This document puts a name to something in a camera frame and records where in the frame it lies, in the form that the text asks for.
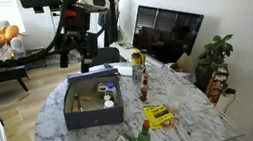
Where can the black flat screen television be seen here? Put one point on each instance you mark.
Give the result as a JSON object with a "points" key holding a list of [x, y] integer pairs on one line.
{"points": [[167, 36]]}

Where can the yellow black packet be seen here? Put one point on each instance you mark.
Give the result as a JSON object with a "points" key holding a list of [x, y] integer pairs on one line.
{"points": [[156, 115]]}

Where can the green potted plant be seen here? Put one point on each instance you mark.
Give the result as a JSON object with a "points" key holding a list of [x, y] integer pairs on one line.
{"points": [[215, 53]]}

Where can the yellow lid vitamin bottle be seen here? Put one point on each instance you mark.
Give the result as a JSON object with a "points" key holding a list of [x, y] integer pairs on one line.
{"points": [[135, 57]]}

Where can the blue cardboard shoe box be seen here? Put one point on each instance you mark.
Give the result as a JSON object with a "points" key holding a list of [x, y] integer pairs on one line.
{"points": [[92, 117]]}

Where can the white television stand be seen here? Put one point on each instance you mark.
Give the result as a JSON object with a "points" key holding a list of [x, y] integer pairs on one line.
{"points": [[126, 50]]}

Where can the brown paper bag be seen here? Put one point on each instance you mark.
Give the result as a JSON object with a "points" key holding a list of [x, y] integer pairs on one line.
{"points": [[184, 64]]}

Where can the dark round jar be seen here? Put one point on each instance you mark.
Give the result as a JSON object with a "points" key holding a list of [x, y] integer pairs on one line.
{"points": [[100, 91]]}

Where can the clear glass jar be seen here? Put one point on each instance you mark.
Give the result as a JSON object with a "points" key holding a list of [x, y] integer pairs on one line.
{"points": [[137, 74]]}

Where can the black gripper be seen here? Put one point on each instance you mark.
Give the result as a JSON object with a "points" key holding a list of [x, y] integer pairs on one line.
{"points": [[77, 27]]}

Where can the brown hot sauce bottle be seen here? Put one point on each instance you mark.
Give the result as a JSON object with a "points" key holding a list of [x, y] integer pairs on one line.
{"points": [[144, 90]]}

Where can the dark hanging clothes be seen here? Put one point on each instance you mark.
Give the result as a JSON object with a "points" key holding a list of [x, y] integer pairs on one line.
{"points": [[112, 14]]}

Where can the orange plush toy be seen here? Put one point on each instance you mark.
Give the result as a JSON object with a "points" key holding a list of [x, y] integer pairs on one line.
{"points": [[7, 33]]}

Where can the white bottle with blue cap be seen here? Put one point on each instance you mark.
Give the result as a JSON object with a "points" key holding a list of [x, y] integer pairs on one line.
{"points": [[111, 90]]}

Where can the clear plastic cup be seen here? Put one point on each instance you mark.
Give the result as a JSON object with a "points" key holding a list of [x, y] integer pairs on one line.
{"points": [[176, 96]]}

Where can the small white pill bottle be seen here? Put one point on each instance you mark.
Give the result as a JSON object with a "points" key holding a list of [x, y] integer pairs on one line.
{"points": [[107, 97]]}

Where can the white paper sheet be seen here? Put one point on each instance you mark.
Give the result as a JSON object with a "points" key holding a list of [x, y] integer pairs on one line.
{"points": [[123, 70]]}

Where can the clear acrylic box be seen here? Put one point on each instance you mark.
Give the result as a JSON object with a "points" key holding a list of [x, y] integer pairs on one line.
{"points": [[208, 130]]}

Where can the wide white pill bottle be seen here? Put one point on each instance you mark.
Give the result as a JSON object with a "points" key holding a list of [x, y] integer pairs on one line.
{"points": [[108, 104]]}

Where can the black chair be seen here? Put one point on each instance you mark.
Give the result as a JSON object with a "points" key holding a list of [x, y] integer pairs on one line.
{"points": [[106, 57]]}

